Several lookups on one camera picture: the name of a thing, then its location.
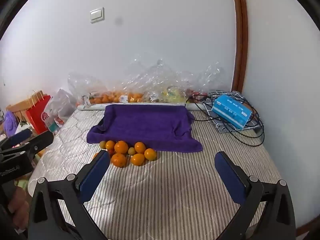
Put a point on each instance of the brown paper bag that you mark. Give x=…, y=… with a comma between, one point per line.
x=17, y=106

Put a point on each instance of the white plastic bag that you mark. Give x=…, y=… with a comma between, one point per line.
x=58, y=110

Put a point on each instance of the grey checkered cloth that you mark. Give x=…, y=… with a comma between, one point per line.
x=226, y=128

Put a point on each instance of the red paper bag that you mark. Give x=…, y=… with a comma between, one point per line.
x=37, y=115

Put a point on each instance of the purple towel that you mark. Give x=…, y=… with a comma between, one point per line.
x=145, y=127

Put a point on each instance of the clear bag of tangerines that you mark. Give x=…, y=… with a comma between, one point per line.
x=131, y=96

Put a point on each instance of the brown-green round fruit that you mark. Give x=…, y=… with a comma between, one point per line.
x=131, y=151

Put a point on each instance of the clear bag of brown fruits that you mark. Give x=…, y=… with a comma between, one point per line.
x=153, y=97

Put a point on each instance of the person's left hand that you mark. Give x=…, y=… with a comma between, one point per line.
x=18, y=205

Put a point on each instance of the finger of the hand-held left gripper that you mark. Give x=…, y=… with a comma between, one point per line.
x=18, y=136
x=41, y=141

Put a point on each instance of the crumpled clear plastic bag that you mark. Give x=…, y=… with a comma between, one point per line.
x=210, y=78

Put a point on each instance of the blue tissue box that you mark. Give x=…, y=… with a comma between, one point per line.
x=231, y=111

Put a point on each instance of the small orange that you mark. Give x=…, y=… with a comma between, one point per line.
x=110, y=145
x=95, y=155
x=102, y=144

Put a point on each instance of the striped quilted mattress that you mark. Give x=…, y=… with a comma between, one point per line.
x=162, y=192

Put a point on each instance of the red apple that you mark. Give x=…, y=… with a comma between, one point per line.
x=111, y=152

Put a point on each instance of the clear bag of yellow fruits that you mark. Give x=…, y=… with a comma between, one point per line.
x=172, y=92

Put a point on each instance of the clear bag of leafy oranges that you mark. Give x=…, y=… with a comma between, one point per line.
x=100, y=97

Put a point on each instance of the brown wooden door frame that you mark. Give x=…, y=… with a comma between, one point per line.
x=240, y=30

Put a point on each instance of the purple plush item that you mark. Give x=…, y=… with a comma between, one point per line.
x=10, y=123

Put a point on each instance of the large orange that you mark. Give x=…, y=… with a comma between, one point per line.
x=121, y=147
x=118, y=160
x=138, y=159

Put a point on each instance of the brown wooden baseboard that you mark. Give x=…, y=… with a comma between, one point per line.
x=306, y=227

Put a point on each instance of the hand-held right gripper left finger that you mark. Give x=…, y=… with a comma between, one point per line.
x=96, y=175

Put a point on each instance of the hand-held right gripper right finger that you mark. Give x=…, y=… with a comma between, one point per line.
x=231, y=177

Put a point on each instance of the white wall switch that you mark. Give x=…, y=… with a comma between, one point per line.
x=97, y=15

